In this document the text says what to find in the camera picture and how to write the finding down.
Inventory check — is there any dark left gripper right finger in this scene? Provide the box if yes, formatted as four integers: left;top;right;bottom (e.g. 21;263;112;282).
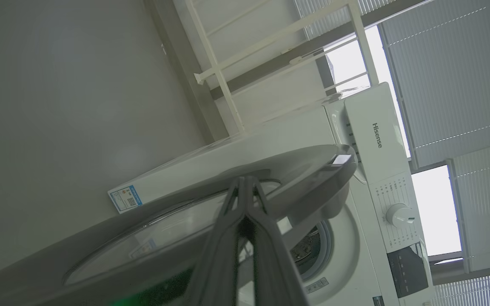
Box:
245;176;309;306

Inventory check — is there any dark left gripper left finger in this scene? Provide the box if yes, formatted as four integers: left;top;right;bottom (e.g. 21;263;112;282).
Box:
185;176;250;306

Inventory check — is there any black round glass washer door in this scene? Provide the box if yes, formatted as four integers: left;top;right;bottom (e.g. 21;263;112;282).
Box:
0;144;357;306

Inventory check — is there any white front-load washing machine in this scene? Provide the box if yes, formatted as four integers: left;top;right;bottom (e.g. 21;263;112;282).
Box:
108;82;437;306

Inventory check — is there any stainless perforated washer drum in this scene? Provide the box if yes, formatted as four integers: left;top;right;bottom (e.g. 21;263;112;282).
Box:
290;221;333;281

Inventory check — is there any grey warning symbol sticker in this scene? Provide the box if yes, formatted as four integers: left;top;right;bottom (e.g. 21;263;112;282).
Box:
305;277;330;295

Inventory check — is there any blue white energy label sticker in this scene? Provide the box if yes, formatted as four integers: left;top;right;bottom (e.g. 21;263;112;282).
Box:
110;185;143;214

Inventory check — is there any black washer display panel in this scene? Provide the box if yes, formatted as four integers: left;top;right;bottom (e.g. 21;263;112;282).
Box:
387;242;429;298

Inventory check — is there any white round control knob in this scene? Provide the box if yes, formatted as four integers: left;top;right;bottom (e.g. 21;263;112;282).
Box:
386;203;416;228

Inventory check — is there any white metal railing rack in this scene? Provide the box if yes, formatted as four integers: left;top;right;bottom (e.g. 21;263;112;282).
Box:
185;0;382;136

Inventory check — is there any white Hisense detergent drawer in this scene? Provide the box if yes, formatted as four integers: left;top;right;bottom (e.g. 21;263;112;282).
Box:
344;82;411;183

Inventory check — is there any white window blind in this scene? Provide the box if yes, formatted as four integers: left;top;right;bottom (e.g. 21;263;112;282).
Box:
447;140;490;272
432;272;490;306
379;0;490;168
294;0;399;22

